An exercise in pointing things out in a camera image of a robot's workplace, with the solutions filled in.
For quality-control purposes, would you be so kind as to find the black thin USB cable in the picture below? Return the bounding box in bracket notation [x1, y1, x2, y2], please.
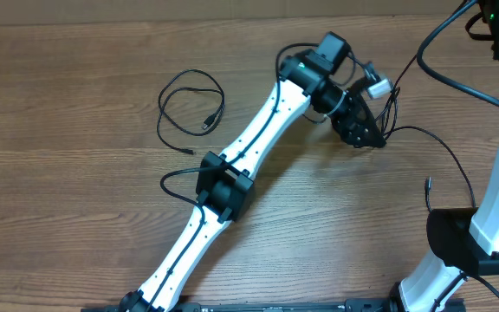
[373, 0, 478, 213]

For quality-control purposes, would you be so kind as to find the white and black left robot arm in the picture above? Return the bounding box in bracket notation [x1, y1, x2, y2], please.
[119, 32, 393, 312]

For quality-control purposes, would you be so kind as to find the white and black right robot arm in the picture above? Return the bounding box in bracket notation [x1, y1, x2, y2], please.
[390, 1, 499, 311]

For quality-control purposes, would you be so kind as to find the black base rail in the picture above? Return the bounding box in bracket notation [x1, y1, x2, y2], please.
[80, 297, 467, 312]

